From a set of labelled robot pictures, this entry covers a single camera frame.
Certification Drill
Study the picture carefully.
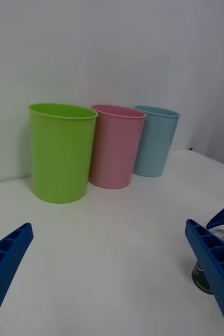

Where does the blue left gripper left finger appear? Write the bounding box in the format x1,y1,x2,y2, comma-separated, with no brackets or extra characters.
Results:
0,222,34,336

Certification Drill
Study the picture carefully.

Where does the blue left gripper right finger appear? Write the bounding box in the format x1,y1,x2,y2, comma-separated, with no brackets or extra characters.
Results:
185,219,224,336

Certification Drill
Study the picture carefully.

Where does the clear bottle dark green label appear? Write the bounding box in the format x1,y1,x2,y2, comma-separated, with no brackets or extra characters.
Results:
191,227,224,296

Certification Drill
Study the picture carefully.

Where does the pale blue plastic bin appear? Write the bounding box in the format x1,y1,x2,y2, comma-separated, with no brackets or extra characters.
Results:
132,105,180,178

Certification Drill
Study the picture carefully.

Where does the green plastic bin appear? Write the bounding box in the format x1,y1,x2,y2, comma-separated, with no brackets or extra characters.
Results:
28,102,99,204

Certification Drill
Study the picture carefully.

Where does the pink plastic bin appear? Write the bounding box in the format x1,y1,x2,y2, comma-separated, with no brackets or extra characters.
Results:
88,104,147,190

